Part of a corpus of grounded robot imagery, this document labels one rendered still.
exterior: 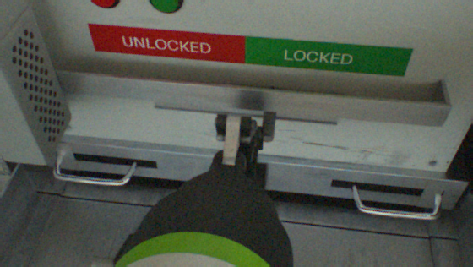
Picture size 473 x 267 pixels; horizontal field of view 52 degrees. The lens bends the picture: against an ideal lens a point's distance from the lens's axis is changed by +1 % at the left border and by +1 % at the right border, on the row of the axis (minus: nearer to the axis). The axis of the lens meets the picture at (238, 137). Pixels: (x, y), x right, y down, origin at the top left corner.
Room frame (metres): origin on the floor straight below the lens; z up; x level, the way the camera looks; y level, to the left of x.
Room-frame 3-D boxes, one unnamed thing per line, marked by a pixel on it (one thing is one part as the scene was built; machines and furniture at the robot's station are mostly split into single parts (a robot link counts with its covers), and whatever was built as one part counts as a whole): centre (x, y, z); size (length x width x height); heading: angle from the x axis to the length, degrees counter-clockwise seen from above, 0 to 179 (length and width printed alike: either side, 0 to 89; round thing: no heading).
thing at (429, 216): (0.34, -0.19, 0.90); 0.11 x 0.05 x 0.01; 83
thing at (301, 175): (0.40, -0.01, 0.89); 0.54 x 0.05 x 0.06; 83
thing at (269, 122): (0.36, -0.03, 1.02); 0.06 x 0.02 x 0.04; 173
